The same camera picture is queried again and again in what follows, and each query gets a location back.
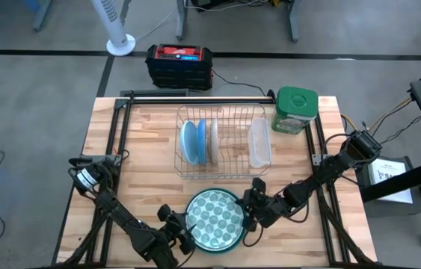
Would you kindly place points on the light blue plate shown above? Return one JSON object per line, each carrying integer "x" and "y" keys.
{"x": 188, "y": 143}

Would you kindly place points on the white tower fan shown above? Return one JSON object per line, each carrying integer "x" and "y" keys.
{"x": 120, "y": 45}

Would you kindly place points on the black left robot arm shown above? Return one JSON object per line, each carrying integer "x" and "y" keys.
{"x": 120, "y": 216}

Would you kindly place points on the clear plastic cutlery holder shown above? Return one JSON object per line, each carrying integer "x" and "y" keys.
{"x": 260, "y": 143}

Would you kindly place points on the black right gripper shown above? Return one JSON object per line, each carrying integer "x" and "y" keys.
{"x": 268, "y": 207}

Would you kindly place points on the teal patterned white plate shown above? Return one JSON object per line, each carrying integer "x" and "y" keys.
{"x": 215, "y": 220}

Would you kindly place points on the beige plate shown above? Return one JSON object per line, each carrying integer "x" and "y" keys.
{"x": 214, "y": 142}

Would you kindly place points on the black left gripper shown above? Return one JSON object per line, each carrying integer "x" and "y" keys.
{"x": 178, "y": 229}

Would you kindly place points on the white printed paper box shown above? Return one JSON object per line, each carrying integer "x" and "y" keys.
{"x": 389, "y": 183}

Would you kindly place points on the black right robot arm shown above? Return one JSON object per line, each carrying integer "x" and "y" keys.
{"x": 329, "y": 168}

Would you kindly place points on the red black power station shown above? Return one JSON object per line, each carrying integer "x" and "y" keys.
{"x": 180, "y": 71}

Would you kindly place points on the green Cascade detergent tub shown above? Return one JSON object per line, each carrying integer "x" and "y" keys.
{"x": 296, "y": 102}

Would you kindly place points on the grey desk leg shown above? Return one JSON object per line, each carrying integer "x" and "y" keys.
{"x": 294, "y": 22}
{"x": 41, "y": 16}
{"x": 182, "y": 22}

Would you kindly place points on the black table frame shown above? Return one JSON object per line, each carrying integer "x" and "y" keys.
{"x": 120, "y": 102}

